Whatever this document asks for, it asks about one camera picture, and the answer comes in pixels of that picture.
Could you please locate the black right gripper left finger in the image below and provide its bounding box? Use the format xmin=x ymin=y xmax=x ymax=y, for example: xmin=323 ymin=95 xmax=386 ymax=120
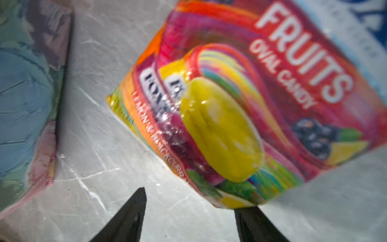
xmin=91 ymin=188 xmax=147 ymax=242

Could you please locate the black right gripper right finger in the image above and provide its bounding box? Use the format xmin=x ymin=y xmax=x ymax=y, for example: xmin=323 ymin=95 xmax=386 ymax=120
xmin=234 ymin=207 xmax=289 ymax=242

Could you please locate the colourful fruits candy bag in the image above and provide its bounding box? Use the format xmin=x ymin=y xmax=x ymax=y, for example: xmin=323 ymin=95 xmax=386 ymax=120
xmin=107 ymin=1 xmax=387 ymax=209

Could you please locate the floral paper bag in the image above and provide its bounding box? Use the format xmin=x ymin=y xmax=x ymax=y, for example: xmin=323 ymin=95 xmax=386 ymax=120
xmin=1 ymin=1 xmax=72 ymax=218

